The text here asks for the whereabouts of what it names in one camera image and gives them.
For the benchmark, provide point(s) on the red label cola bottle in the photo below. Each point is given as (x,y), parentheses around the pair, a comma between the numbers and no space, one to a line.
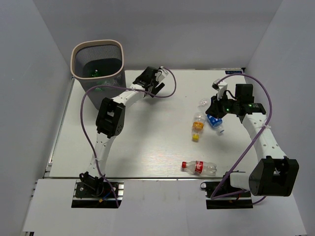
(200,168)

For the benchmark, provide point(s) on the white front board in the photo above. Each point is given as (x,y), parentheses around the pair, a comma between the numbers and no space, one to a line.
(156,208)

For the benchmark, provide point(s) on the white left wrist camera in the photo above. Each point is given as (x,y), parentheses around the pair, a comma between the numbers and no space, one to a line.
(161,74)

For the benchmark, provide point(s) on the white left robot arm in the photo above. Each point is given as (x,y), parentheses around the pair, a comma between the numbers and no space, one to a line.
(111,115)

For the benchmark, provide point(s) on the white cap clear bottle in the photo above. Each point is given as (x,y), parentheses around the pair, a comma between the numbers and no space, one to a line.
(203,102)

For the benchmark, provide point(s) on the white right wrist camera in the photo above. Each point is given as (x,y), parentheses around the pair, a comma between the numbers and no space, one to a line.
(220,86)

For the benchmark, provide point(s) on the blue label clear bottle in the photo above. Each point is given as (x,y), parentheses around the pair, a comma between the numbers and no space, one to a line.
(215,123)

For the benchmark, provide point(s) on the green plastic bottle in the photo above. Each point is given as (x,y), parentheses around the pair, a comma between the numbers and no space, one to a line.
(93,73)

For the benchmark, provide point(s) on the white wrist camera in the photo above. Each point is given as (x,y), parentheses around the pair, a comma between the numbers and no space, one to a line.
(161,74)
(220,86)

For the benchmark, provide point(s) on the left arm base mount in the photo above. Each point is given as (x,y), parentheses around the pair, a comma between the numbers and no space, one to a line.
(94,192)

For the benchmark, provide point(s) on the yellow label clear bottle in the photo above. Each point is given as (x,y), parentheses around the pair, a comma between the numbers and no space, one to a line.
(197,126)

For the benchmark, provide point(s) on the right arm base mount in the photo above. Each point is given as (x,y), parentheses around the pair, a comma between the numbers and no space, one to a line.
(235,199)

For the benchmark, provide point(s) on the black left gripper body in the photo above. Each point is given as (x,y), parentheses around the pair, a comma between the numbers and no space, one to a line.
(154,83)

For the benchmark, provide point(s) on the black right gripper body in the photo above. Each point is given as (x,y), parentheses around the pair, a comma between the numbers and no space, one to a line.
(222,107)

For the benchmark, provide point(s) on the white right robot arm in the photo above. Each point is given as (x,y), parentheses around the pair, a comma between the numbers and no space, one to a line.
(275,173)

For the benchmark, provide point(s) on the grey mesh waste bin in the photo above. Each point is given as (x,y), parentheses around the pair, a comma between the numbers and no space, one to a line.
(100,64)

